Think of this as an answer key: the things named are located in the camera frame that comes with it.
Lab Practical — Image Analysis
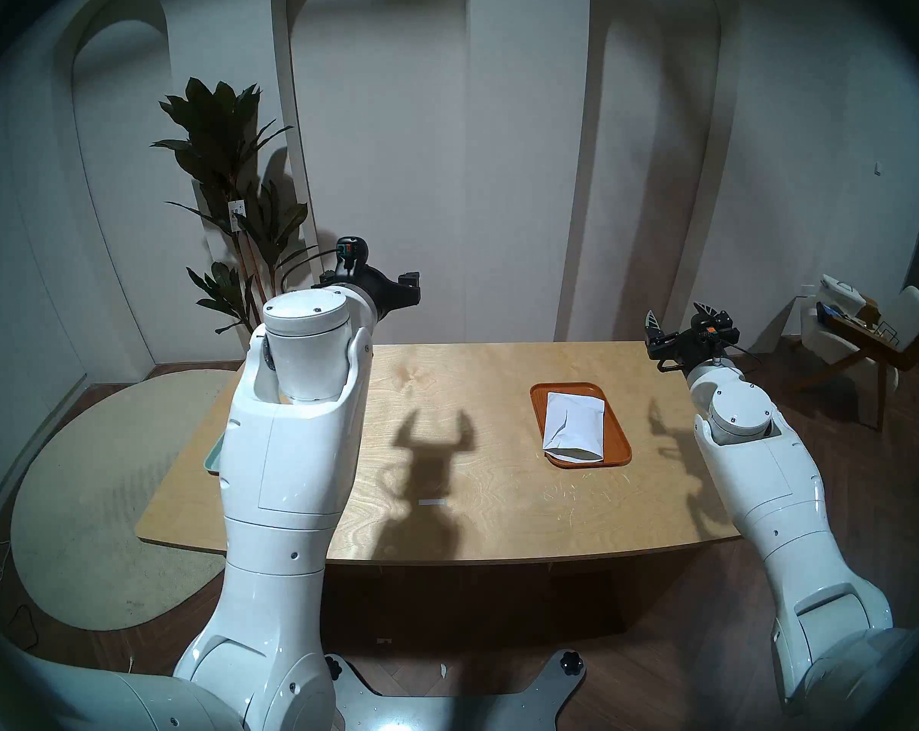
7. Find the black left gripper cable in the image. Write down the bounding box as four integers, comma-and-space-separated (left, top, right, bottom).
277, 246, 342, 292

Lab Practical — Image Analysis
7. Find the cream wooden armchair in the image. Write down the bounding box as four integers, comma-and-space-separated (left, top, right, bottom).
793, 286, 919, 432

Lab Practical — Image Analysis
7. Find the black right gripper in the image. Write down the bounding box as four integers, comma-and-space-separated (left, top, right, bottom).
645, 302, 741, 374

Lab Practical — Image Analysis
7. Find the white paper envelope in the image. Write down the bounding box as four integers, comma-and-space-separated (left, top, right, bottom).
542, 391, 606, 464

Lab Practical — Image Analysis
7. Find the white bag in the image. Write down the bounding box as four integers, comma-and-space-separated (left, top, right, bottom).
819, 274, 867, 311

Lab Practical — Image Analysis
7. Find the beige oval rug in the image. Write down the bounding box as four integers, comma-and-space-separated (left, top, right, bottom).
10, 369, 236, 631

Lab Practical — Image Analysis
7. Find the light wooden table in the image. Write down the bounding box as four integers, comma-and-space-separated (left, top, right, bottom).
135, 341, 742, 567

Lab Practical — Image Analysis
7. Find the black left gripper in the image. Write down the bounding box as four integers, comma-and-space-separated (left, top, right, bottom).
319, 237, 423, 321

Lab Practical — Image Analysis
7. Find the orange wood-grain tray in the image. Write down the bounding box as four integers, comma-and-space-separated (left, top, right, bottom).
529, 381, 633, 470

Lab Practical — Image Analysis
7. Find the tall dark green plant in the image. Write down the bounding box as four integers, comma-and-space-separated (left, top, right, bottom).
150, 77, 319, 347

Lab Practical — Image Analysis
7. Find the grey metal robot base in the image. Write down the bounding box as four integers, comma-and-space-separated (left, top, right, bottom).
324, 650, 586, 731

